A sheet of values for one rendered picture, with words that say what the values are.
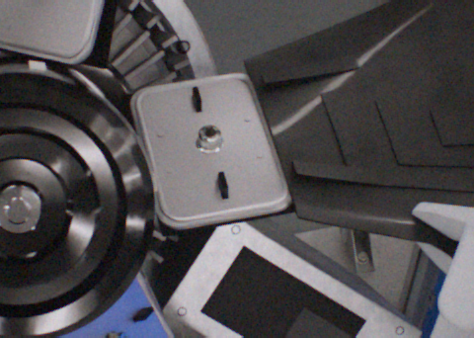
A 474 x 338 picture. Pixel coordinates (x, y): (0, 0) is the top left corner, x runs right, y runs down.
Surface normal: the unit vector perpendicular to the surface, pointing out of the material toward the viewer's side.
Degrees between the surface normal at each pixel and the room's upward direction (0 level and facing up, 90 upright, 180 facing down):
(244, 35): 90
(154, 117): 0
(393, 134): 7
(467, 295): 6
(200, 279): 50
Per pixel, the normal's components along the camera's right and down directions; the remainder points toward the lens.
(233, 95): 0.02, -0.63
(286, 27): 0.24, 0.76
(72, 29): -0.59, -0.10
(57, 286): 0.20, 0.18
